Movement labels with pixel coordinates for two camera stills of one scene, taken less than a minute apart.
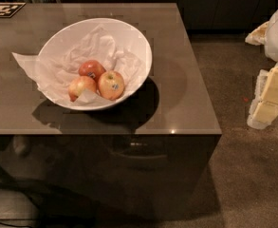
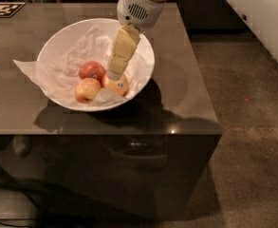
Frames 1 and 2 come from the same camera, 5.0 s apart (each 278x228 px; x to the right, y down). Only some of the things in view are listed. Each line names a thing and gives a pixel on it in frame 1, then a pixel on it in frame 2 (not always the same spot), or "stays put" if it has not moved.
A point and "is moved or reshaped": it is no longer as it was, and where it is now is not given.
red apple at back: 92,68 stays put
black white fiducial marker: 4,9 stays put
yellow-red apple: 111,85 is moved or reshaped
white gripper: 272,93 → 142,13
